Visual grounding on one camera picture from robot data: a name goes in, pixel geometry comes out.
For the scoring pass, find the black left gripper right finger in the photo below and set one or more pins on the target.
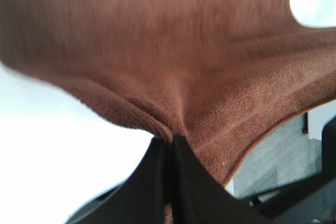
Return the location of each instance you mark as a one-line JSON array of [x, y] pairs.
[[197, 197]]

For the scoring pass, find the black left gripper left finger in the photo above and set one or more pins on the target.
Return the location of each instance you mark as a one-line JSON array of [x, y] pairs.
[[140, 199]]

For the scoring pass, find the brown towel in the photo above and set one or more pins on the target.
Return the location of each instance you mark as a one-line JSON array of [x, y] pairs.
[[223, 73]]

